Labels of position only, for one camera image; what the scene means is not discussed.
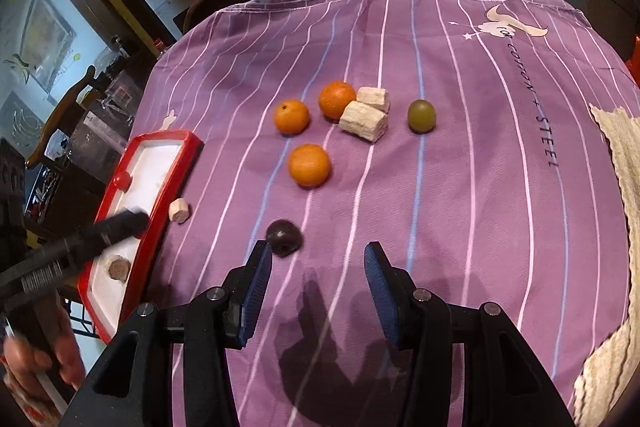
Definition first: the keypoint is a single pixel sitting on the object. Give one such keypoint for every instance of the green round fruit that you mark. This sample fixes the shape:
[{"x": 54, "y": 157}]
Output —
[{"x": 421, "y": 116}]

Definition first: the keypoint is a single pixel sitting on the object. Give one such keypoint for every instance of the orange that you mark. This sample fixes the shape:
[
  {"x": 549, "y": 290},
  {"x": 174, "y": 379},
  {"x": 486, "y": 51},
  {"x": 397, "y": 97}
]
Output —
[
  {"x": 291, "y": 117},
  {"x": 336, "y": 99},
  {"x": 309, "y": 164}
]

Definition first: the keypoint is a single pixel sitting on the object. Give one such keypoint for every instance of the red cherry tomato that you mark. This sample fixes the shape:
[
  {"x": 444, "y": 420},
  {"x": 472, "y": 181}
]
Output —
[{"x": 121, "y": 180}]

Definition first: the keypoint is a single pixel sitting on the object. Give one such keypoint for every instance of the framed wall picture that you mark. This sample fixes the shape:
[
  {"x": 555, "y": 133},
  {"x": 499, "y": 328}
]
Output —
[{"x": 45, "y": 32}]

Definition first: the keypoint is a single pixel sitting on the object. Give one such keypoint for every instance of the small peeled banana piece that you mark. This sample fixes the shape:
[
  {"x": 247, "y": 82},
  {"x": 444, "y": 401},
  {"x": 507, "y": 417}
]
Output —
[{"x": 179, "y": 211}]

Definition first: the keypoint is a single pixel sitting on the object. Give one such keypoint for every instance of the large beige wafer block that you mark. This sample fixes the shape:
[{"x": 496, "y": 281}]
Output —
[{"x": 363, "y": 121}]

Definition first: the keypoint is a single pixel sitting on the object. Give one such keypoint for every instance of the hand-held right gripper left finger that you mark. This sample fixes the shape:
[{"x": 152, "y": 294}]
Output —
[{"x": 252, "y": 292}]

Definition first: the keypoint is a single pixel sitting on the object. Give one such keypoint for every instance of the cream knitted cloth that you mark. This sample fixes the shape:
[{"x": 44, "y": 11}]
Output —
[{"x": 625, "y": 157}]

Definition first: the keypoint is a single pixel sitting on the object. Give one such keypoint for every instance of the brown capped mushroom piece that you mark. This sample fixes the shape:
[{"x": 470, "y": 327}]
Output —
[{"x": 118, "y": 268}]

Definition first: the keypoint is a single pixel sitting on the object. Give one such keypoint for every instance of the clear plastic container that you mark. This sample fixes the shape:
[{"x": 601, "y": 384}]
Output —
[{"x": 97, "y": 132}]

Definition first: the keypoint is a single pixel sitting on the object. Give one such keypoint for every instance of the dark purple plum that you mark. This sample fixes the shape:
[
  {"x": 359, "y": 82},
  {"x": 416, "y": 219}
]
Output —
[{"x": 284, "y": 234}]

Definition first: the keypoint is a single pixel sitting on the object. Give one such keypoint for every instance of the person's left hand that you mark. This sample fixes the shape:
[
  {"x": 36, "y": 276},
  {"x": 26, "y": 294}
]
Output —
[{"x": 67, "y": 357}]

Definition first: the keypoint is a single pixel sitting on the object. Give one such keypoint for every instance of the curved wooden chair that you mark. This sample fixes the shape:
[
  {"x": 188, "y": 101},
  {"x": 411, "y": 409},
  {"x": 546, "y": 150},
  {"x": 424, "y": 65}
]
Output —
[{"x": 75, "y": 92}]

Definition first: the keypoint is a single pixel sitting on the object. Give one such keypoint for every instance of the small beige wafer block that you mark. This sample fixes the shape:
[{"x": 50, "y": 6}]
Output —
[{"x": 374, "y": 98}]

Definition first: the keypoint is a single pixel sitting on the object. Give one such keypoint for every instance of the purple striped cloth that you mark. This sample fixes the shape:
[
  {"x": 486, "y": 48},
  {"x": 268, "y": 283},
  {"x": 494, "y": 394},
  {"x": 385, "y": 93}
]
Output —
[{"x": 475, "y": 207}]

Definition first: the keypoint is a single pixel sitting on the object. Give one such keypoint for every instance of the red rimmed white tray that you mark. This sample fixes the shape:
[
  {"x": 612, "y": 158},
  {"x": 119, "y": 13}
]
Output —
[{"x": 150, "y": 167}]

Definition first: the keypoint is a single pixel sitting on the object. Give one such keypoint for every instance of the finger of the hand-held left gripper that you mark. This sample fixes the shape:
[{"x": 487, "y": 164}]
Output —
[{"x": 115, "y": 229}]

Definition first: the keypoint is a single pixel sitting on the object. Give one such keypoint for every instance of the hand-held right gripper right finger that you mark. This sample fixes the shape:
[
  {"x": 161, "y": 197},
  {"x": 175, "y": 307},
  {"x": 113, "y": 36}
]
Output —
[{"x": 382, "y": 292}]

